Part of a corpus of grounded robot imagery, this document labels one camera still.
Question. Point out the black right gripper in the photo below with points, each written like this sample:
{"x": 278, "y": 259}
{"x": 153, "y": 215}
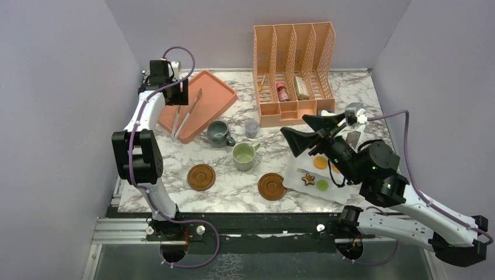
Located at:
{"x": 176, "y": 91}

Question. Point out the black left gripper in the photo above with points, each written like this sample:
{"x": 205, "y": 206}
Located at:
{"x": 327, "y": 144}

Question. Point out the brown star cookie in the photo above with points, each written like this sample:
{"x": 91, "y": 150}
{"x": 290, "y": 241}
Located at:
{"x": 308, "y": 180}

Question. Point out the green macaron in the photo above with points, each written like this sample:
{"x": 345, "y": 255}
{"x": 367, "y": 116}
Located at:
{"x": 322, "y": 185}

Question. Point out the dark blue-green ceramic mug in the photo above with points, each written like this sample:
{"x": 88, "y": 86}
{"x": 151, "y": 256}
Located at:
{"x": 219, "y": 135}

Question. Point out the light green ceramic mug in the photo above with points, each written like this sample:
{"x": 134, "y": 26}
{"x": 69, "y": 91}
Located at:
{"x": 244, "y": 154}

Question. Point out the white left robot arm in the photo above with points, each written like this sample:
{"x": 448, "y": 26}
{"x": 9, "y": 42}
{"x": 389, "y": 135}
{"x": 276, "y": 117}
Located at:
{"x": 158, "y": 170}

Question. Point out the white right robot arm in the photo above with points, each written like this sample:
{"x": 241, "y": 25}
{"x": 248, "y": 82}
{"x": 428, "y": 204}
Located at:
{"x": 454, "y": 237}

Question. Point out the pink dessert tray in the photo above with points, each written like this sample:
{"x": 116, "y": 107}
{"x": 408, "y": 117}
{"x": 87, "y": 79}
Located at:
{"x": 216, "y": 98}

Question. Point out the white tiered dessert stand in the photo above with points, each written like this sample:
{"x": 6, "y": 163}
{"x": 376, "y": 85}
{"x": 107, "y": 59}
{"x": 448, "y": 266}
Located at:
{"x": 299, "y": 166}

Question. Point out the tan box in organizer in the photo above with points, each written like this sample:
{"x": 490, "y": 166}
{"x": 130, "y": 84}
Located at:
{"x": 301, "y": 89}

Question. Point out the pink bottle in organizer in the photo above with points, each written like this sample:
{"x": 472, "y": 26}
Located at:
{"x": 282, "y": 93}

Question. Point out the right brown wooden coaster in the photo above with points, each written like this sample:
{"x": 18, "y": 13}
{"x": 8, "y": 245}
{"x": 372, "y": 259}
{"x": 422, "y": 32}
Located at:
{"x": 270, "y": 186}

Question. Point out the brown wooden coaster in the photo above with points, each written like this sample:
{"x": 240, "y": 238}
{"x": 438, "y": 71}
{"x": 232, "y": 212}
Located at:
{"x": 270, "y": 186}
{"x": 201, "y": 177}

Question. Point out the pink mesh file organizer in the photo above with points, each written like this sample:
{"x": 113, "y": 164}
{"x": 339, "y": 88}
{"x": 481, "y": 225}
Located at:
{"x": 283, "y": 51}

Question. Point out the left brown wooden coaster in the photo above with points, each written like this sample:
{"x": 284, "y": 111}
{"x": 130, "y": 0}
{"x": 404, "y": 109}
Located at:
{"x": 201, "y": 177}

